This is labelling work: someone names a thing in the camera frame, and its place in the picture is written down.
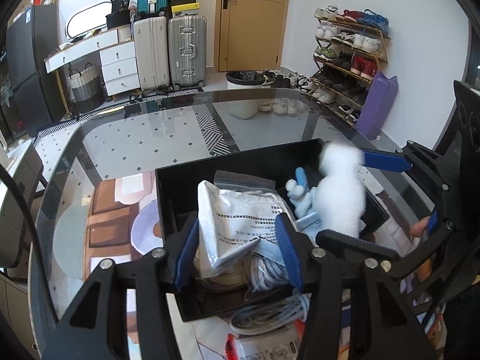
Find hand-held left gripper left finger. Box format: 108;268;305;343
43;218;200;360

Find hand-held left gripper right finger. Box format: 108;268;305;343
275;213;437;360

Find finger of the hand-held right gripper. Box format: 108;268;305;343
316;220;457;275
361;140;457;230

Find white fluffy plush toy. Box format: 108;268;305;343
317;140;367;239

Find beige rope coil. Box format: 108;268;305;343
193;260;256;294

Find white printed packet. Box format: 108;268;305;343
193;180;301;282

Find white and blue plush toy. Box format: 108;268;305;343
286;167;328;234

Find black storage box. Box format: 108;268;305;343
155;138;391;323

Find white cable bundle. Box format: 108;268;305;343
229;255;314;336

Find zip bag of white cables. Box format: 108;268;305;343
214;170;278;196

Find person's right hand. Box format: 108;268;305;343
409;215;430;239

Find light blue cloth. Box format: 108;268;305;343
252;237;292;271

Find purple yoga mat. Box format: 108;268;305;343
354;71;399;142

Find printed desk mat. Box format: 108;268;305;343
84;170;445;360

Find red and white packet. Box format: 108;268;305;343
225;320;305;360

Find wooden shoe rack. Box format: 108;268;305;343
311;13;392;119

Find loose shoe pile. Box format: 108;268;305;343
258;68;339;118

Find rows of racked shoes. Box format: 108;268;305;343
312;5;391;121

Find white trash bin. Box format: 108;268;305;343
226;70;268;119

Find black white striped rug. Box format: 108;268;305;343
33;86;241;157

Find tan wooden door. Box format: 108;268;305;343
217;0;292;73

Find wicker basket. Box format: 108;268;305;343
67;63;106;113

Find white desk with drawers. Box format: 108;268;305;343
43;24;142;118

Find silver suitcase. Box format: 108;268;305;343
167;15;208;91

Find white suitcase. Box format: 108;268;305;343
133;16;170;92

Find black refrigerator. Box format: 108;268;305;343
5;4;63;127

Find yellow and black shoebox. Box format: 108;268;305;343
170;4;200;18

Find black tote bag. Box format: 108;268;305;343
105;0;132;30

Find oval mirror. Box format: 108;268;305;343
65;0;113;40

